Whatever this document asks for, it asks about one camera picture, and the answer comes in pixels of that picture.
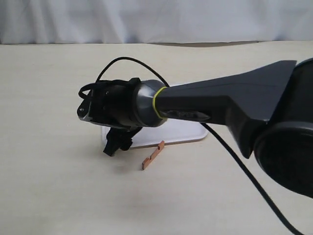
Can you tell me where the white backdrop cloth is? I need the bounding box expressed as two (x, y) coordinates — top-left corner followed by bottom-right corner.
(0, 0), (313, 44)

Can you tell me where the notched wooden piece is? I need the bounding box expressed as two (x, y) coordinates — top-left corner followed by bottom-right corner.
(141, 141), (165, 170)

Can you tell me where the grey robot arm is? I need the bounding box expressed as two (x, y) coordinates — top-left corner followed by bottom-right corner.
(77, 59), (313, 197)

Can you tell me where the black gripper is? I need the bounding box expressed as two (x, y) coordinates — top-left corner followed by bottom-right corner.
(77, 78), (142, 156)

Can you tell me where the white plastic tray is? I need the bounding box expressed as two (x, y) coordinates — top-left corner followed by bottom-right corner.
(101, 84), (209, 149)

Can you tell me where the black cable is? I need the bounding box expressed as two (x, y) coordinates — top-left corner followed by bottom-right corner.
(78, 57), (304, 235)

